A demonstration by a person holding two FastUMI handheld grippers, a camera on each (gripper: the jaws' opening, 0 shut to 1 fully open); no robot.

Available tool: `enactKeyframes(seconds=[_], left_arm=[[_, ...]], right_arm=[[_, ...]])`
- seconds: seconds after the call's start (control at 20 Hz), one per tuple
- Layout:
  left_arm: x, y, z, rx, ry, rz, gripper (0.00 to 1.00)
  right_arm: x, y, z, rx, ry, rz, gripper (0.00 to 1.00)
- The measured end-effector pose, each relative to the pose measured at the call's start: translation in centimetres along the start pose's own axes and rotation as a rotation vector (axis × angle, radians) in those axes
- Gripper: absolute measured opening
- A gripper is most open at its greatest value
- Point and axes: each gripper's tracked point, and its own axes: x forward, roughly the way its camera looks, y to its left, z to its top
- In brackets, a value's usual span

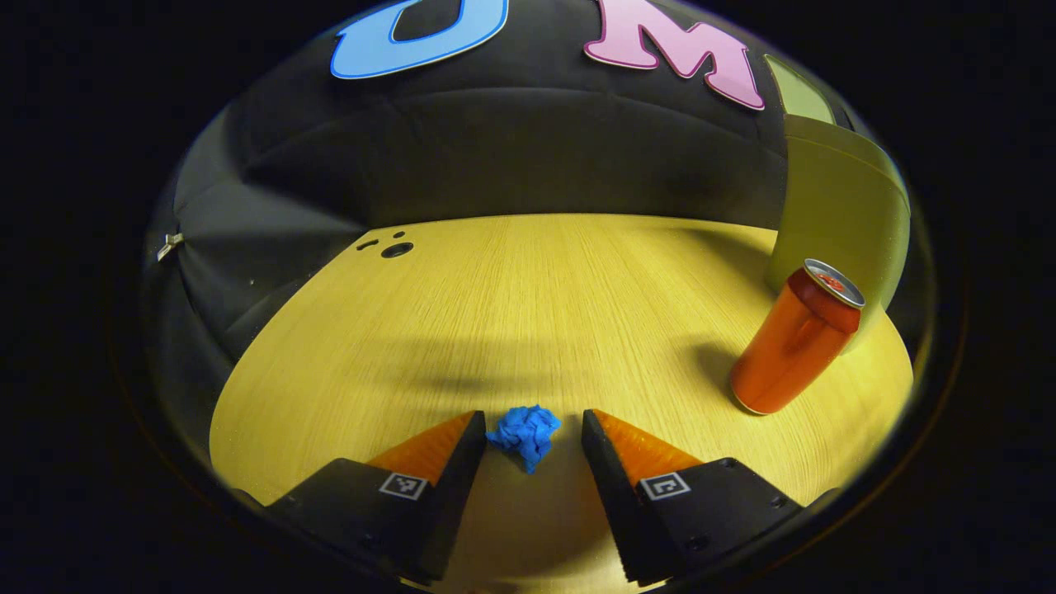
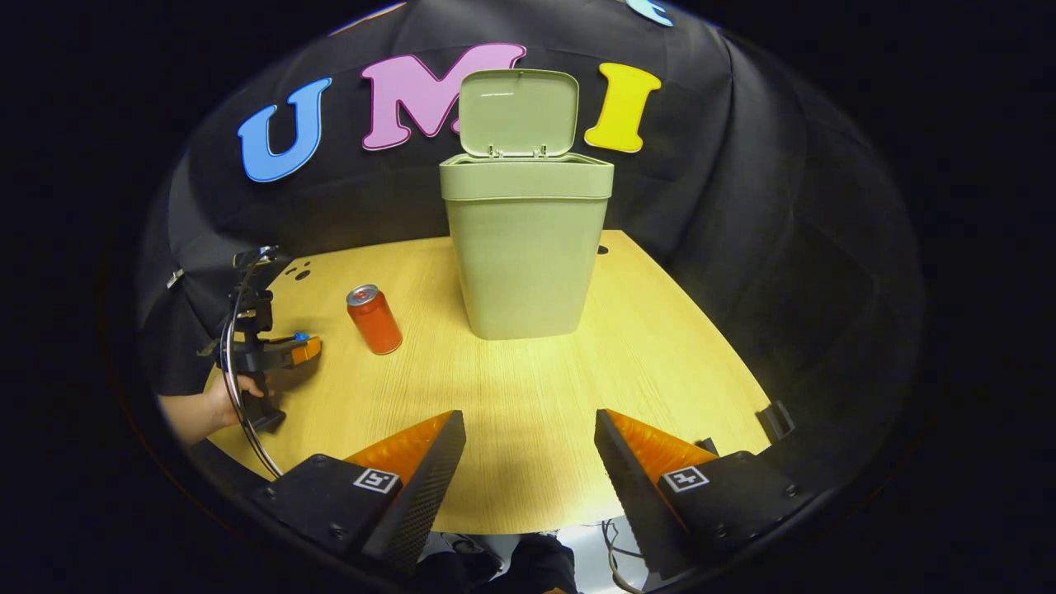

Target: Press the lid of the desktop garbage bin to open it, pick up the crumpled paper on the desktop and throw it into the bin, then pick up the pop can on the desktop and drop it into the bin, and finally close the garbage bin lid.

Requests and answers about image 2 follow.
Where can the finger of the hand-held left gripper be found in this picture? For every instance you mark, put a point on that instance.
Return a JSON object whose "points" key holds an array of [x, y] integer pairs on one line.
{"points": [[304, 353]]}

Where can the pale green desktop garbage bin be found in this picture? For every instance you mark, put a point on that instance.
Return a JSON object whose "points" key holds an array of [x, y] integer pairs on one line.
{"points": [[524, 247]]}

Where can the black desk edge bracket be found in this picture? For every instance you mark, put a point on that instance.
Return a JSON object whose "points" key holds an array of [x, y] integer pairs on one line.
{"points": [[775, 421]]}

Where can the silver cloth clip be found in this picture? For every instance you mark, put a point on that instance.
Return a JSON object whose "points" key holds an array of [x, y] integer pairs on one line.
{"points": [[174, 278]]}

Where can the orange pop can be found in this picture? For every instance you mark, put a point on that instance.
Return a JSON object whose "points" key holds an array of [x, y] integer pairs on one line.
{"points": [[377, 326]]}

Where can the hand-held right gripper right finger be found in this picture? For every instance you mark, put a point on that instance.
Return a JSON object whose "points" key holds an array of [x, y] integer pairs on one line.
{"points": [[627, 495]]}

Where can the person's dark trousers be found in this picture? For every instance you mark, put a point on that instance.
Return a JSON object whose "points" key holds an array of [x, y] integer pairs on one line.
{"points": [[536, 565]]}

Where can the black backdrop cloth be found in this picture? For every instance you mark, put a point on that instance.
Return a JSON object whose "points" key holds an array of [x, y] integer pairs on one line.
{"points": [[742, 206]]}

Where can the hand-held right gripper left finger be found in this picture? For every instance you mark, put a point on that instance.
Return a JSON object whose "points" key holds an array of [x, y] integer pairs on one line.
{"points": [[429, 487]]}

